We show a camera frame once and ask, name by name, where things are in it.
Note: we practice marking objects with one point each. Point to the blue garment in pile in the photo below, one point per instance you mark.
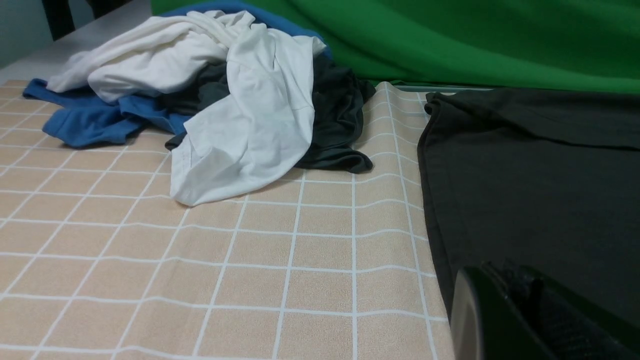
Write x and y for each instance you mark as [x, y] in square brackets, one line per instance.
[84, 120]

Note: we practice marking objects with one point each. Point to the beige checkered tablecloth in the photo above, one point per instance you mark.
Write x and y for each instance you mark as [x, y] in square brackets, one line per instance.
[98, 263]

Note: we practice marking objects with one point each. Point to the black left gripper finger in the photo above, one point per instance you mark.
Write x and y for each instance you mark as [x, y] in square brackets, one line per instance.
[514, 312]

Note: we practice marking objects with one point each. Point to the dark chair leg background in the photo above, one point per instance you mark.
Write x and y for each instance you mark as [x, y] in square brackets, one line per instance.
[60, 18]

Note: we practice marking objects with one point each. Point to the dark teal garment in pile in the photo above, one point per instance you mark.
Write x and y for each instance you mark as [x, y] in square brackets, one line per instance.
[338, 98]

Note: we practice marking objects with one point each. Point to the white shirt in pile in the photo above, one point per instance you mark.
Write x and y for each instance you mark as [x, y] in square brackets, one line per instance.
[239, 144]

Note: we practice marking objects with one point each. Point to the dark gray long-sleeve top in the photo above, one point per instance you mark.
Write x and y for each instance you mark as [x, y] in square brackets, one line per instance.
[545, 178]

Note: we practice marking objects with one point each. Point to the green backdrop cloth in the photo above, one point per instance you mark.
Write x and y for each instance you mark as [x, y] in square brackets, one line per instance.
[573, 45]

